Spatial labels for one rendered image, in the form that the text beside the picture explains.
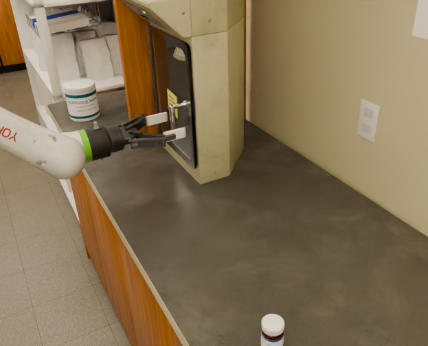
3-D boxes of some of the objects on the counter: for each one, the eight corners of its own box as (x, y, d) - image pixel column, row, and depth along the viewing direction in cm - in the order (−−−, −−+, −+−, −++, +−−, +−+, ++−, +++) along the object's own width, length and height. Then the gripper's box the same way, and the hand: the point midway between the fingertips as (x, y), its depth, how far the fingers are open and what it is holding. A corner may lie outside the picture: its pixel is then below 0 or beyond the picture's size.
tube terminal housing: (220, 131, 181) (214, -93, 142) (265, 165, 156) (273, -95, 117) (161, 145, 171) (138, -90, 132) (200, 185, 146) (185, -92, 107)
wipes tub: (95, 108, 206) (90, 76, 199) (104, 117, 196) (98, 84, 189) (66, 114, 201) (60, 82, 194) (73, 124, 191) (66, 90, 184)
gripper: (119, 145, 118) (193, 127, 127) (93, 113, 137) (159, 99, 146) (123, 170, 122) (194, 150, 130) (97, 136, 141) (161, 121, 150)
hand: (172, 124), depth 138 cm, fingers open, 13 cm apart
